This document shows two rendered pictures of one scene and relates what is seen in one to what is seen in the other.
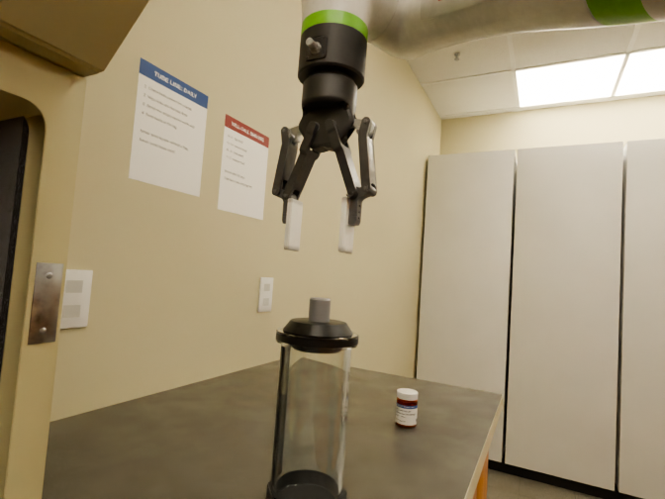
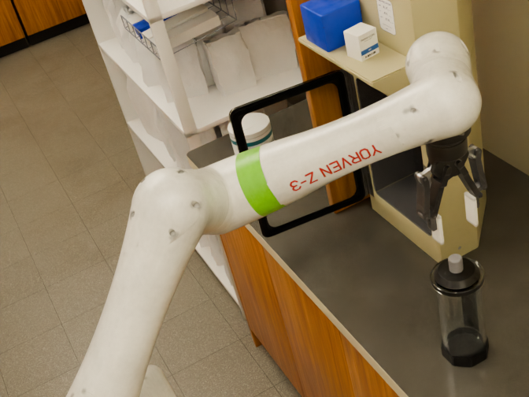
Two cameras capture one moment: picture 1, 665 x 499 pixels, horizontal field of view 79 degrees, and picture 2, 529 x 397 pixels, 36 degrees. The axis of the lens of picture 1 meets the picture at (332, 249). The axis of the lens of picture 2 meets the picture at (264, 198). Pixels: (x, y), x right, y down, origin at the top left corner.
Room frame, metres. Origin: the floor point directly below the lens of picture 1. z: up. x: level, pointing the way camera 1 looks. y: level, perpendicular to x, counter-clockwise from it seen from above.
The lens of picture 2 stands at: (1.16, -1.11, 2.32)
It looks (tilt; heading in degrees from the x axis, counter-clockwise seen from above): 35 degrees down; 134
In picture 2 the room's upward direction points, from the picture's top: 15 degrees counter-clockwise
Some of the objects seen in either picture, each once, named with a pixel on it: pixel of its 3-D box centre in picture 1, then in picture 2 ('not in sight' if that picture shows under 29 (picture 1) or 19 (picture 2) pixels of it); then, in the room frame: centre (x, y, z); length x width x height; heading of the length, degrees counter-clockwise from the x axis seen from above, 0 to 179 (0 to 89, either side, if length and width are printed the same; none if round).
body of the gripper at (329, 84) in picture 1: (328, 116); (447, 154); (0.54, 0.02, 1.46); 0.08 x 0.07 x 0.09; 63
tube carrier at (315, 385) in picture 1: (312, 415); (460, 311); (0.54, 0.01, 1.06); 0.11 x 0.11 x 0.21
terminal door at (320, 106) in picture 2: not in sight; (301, 157); (0.00, 0.24, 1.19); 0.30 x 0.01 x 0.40; 55
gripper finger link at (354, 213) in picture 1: (361, 205); (427, 220); (0.52, -0.03, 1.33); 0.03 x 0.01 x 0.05; 63
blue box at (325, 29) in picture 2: not in sight; (332, 20); (0.14, 0.30, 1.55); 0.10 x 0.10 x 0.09; 63
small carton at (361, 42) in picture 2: not in sight; (361, 42); (0.24, 0.25, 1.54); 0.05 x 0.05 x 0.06; 70
